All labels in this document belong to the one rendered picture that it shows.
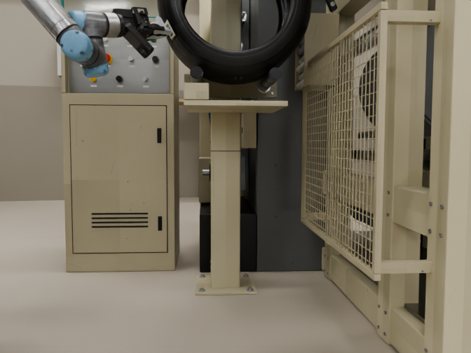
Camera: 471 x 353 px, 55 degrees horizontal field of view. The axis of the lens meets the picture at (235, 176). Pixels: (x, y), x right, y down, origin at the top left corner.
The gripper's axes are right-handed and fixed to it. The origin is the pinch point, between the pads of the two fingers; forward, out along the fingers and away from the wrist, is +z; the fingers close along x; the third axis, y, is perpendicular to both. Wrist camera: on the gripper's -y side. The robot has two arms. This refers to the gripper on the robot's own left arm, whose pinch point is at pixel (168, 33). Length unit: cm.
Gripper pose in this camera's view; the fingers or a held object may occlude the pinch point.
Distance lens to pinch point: 165.4
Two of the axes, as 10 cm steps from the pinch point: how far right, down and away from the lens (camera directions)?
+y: -3.2, -9.4, 0.9
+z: 7.0, -1.8, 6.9
